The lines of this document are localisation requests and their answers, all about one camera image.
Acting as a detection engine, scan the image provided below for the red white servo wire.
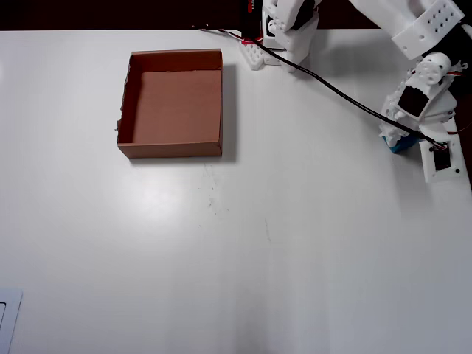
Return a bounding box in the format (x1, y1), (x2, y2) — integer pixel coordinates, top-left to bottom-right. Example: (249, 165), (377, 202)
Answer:
(217, 28), (266, 47)

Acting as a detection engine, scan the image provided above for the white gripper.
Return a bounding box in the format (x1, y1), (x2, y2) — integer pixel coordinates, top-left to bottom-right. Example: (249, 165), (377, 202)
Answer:
(378, 69), (457, 148)

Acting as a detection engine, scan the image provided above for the white perforated base mount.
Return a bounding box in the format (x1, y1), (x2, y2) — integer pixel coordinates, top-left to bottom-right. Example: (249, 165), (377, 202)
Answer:
(239, 39), (283, 72)

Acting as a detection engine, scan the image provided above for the white flat panel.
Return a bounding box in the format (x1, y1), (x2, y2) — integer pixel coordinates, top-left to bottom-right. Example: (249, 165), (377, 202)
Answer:
(0, 288), (24, 354)

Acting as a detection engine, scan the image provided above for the red black controller board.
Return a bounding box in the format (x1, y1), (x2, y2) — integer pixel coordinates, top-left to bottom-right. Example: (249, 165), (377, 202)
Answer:
(238, 0), (263, 45)

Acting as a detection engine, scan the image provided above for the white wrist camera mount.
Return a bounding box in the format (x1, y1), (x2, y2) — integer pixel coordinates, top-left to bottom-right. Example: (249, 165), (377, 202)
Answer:
(419, 139), (462, 184)

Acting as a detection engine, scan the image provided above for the black cable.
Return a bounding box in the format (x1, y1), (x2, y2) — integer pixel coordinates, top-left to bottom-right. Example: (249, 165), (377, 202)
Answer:
(191, 24), (447, 148)

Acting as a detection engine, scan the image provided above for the blue cube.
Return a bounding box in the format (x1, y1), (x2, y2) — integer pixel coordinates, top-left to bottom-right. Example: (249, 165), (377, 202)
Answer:
(382, 134), (420, 154)

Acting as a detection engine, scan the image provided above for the brown cardboard box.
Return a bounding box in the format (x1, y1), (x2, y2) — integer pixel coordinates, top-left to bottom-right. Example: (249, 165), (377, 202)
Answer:
(112, 49), (225, 159)

